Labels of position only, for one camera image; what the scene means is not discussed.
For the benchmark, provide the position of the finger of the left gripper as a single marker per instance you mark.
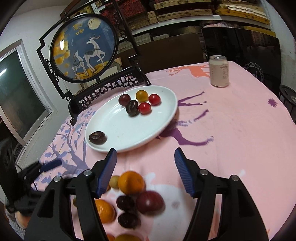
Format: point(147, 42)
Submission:
point(49, 164)

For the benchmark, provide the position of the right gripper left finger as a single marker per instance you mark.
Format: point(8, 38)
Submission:
point(52, 217)

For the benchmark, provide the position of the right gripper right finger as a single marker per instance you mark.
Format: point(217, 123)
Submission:
point(239, 219)

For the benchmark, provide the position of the large orange mandarin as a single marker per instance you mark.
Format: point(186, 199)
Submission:
point(105, 210)

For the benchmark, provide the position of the wrinkled dark water chestnut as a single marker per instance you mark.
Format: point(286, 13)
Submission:
point(98, 138)

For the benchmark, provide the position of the tan longan fruit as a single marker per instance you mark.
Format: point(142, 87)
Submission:
point(113, 183)
point(74, 202)

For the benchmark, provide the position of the dark purple plum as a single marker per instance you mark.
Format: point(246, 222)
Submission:
point(129, 220)
point(125, 203)

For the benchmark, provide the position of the yellow cherry tomato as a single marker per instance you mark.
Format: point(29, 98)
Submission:
point(142, 96)
point(127, 237)

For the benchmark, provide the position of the dark red plum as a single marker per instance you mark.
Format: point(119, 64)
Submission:
point(149, 202)
point(124, 99)

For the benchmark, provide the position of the dark brown water chestnut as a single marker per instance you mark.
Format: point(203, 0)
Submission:
point(132, 108)

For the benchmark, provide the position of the red cherry tomato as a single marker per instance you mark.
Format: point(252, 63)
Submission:
point(144, 108)
point(154, 99)

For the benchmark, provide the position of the left hand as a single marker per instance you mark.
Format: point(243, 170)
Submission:
point(22, 220)

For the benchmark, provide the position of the pink patterned tablecloth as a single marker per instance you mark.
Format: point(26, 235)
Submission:
point(242, 129)

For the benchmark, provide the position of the white oval plate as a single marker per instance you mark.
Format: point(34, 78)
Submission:
point(125, 133)

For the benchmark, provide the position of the round deer embroidery screen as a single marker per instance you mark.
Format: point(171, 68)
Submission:
point(80, 47)

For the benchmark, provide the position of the pink drink can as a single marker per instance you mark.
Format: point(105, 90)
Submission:
point(219, 71)

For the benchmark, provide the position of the window frame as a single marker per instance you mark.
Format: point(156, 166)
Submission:
point(24, 103)

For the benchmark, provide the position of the wall shelf with boxes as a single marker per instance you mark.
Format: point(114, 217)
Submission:
point(142, 16)

